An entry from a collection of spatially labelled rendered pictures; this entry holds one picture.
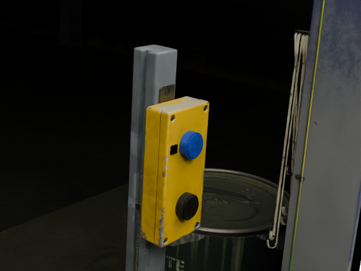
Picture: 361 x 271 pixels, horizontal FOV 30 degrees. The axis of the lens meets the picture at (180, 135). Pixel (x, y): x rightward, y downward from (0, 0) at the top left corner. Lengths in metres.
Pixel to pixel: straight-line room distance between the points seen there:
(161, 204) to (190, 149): 0.11
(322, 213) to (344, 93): 0.30
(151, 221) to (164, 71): 0.27
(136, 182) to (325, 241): 0.58
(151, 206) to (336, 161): 0.54
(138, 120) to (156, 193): 0.14
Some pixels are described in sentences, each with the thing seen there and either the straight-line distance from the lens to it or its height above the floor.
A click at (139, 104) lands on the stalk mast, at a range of 1.23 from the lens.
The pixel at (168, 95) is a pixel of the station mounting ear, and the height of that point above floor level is 1.56.
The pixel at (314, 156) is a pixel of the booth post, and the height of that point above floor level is 1.35.
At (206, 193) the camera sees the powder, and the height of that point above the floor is 0.86.
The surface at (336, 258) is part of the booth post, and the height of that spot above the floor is 1.11.
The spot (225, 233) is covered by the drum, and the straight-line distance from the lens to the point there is 2.26.
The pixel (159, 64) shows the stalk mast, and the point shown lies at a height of 1.62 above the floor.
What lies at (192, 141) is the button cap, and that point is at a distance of 1.19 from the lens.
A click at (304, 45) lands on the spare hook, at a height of 1.59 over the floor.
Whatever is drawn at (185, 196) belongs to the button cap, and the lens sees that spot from 1.24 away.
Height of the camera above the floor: 1.88
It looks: 18 degrees down
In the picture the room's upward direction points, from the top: 4 degrees clockwise
